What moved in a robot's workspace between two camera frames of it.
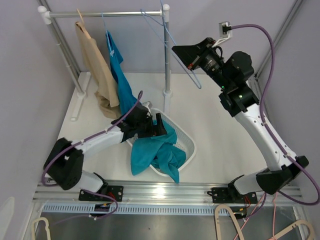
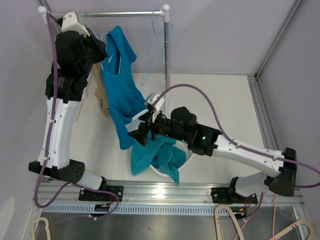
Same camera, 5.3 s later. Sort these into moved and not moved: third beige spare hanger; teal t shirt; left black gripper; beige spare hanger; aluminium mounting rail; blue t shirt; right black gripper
Moved: blue t shirt; left black gripper; right black gripper
Not moved: teal t shirt; aluminium mounting rail; third beige spare hanger; beige spare hanger
